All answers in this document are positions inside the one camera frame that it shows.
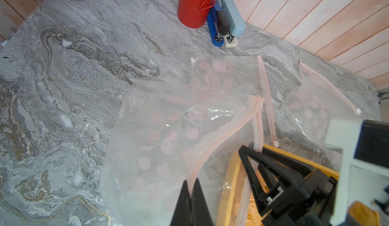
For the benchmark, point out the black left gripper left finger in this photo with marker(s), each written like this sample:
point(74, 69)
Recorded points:
point(182, 212)

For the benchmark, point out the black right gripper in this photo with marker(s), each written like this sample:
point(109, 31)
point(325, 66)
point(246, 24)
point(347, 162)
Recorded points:
point(288, 192)

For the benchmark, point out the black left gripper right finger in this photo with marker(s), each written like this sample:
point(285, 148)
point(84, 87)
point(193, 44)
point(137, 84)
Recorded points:
point(200, 212)

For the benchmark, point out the clear zipper bag pink zip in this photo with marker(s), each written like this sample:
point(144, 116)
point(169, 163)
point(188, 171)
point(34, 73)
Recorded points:
point(169, 133)

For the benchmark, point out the yellow plastic tray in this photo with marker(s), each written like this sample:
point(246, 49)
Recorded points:
point(237, 206)

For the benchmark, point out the light blue stapler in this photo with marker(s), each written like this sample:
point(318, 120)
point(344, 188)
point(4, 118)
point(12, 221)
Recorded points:
point(237, 24)

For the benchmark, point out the red metal pencil bucket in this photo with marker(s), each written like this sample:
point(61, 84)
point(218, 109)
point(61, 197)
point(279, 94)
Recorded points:
point(193, 13)

